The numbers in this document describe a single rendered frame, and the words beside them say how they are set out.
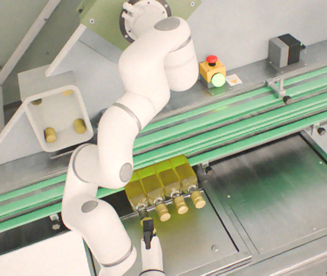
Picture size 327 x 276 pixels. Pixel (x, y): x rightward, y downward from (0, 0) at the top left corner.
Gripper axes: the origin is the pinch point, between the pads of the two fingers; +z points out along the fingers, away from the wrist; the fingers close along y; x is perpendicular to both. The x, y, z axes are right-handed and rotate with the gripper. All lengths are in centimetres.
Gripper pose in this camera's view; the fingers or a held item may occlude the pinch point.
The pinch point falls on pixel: (149, 229)
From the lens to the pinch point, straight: 121.6
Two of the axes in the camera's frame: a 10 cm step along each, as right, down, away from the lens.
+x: -9.9, 1.5, 0.5
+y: -1.5, -7.2, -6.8
